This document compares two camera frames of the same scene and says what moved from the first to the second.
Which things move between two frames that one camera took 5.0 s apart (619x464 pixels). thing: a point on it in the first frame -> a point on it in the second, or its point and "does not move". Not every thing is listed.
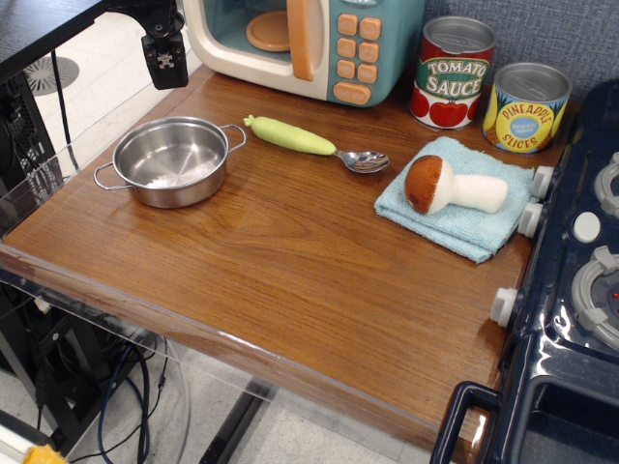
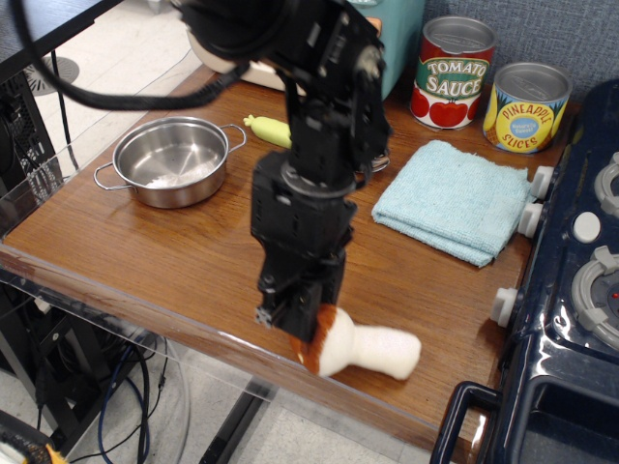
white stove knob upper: [542, 182] does not move
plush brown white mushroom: [432, 187] -> [336, 344]
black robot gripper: [166, 60] -> [301, 223]
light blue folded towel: [476, 235] does not move
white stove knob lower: [503, 305] does not move
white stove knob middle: [530, 218] does not move
